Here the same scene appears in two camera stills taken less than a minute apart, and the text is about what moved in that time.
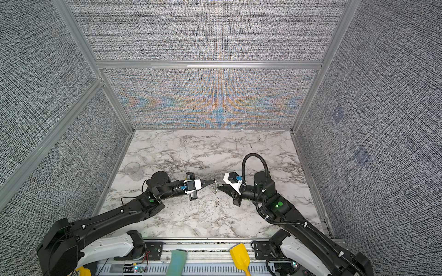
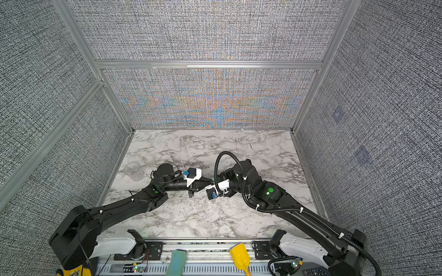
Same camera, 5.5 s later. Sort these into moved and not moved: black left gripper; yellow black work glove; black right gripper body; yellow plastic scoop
Moved: black right gripper body
Not moved: yellow black work glove; black left gripper; yellow plastic scoop
